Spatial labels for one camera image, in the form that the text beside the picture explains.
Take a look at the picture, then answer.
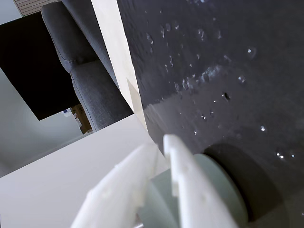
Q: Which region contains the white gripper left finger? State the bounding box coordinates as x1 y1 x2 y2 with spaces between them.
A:
70 144 159 228

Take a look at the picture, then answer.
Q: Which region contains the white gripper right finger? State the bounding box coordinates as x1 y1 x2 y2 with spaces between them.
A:
163 133 241 228

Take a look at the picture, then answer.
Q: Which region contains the pale green steel-lined cup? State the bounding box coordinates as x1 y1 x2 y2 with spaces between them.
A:
137 153 250 228

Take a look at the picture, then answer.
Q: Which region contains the brown cardboard box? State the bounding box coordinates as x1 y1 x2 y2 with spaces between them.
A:
71 104 93 135

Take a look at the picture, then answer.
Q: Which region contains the grey fabric sofa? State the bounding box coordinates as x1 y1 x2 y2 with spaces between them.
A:
41 0 134 133

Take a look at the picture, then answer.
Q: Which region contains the black table mat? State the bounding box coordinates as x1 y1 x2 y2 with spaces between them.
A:
117 0 304 228

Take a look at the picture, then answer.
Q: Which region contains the black flat panel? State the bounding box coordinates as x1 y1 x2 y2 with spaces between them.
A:
0 11 80 122

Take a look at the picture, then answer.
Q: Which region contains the white slatted panel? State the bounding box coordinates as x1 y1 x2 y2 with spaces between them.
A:
13 0 63 18

